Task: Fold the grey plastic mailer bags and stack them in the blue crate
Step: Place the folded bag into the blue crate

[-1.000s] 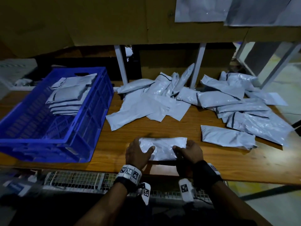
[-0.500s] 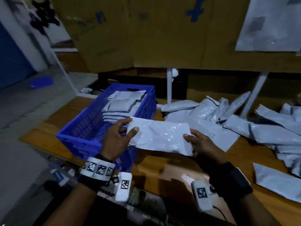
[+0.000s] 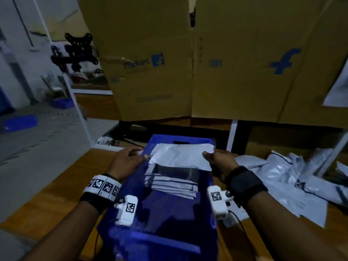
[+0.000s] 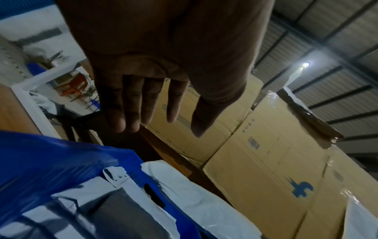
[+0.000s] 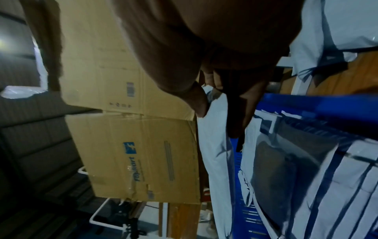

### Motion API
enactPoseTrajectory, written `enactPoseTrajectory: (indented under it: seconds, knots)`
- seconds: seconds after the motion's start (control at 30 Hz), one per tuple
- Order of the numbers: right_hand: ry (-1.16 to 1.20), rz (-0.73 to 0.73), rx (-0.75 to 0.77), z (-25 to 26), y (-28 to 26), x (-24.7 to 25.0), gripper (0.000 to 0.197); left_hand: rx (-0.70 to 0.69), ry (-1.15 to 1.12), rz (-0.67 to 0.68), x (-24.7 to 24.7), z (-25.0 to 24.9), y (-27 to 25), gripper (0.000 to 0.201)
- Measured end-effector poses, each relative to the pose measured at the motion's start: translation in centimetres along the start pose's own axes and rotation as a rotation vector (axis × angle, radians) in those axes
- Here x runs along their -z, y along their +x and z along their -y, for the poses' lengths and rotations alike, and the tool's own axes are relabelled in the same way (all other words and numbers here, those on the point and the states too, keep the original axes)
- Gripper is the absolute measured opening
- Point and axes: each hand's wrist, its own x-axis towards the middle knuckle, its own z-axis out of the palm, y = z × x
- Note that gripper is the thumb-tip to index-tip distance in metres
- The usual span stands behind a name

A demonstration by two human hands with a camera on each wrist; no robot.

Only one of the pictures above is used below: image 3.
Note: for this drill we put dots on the person's right hand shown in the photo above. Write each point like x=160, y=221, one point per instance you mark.
x=220, y=160

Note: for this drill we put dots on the person's left hand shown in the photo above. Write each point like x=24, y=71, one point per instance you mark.
x=126, y=164

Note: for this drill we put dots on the grey mailer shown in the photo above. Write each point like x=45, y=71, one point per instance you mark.
x=182, y=156

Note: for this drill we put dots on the packed white bags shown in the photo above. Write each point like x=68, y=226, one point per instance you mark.
x=171, y=182

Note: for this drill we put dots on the blue plastic crate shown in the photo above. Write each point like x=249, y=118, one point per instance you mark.
x=163, y=231

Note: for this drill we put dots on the pile of grey mailer bags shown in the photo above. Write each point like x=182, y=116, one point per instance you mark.
x=293, y=182

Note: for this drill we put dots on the person's right forearm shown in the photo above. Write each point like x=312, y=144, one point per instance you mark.
x=288, y=231

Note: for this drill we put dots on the white metal shelf leg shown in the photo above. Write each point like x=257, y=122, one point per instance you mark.
x=232, y=136
x=333, y=155

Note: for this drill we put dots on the left marker wristband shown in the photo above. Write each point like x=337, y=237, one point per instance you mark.
x=102, y=188

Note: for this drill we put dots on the marker wristband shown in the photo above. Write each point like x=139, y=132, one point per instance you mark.
x=102, y=188
x=246, y=184

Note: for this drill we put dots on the right marker wristband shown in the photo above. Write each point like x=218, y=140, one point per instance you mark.
x=246, y=184

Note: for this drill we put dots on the wooden table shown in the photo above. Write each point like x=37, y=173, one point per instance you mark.
x=49, y=198

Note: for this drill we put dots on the small blue crate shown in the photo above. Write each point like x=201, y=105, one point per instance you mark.
x=63, y=103

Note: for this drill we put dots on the flat blue tray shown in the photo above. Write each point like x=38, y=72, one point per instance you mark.
x=20, y=122

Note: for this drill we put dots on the white printed paper sheet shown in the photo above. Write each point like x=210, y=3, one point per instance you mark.
x=340, y=87

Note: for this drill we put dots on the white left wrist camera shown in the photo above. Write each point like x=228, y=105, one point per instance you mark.
x=126, y=210

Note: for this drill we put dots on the white metal rack frame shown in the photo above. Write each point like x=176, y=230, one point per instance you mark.
x=76, y=106

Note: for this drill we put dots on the black metal bracket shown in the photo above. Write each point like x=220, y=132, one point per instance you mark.
x=76, y=51

